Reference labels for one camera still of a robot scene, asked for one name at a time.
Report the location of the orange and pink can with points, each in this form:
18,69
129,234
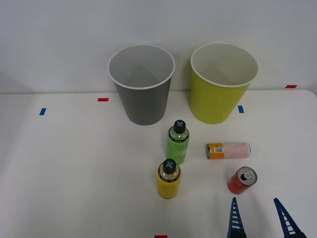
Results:
230,150

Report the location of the red drink can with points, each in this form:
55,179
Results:
237,184

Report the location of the yellow plastic bottle black cap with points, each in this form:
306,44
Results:
168,184

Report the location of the green plastic bottle black cap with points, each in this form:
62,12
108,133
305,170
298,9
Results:
177,148

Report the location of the yellow-green plastic waste bin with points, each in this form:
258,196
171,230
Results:
213,101

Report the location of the grey plastic waste bin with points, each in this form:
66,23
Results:
144,104

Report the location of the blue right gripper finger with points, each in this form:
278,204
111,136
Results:
287,220
235,220

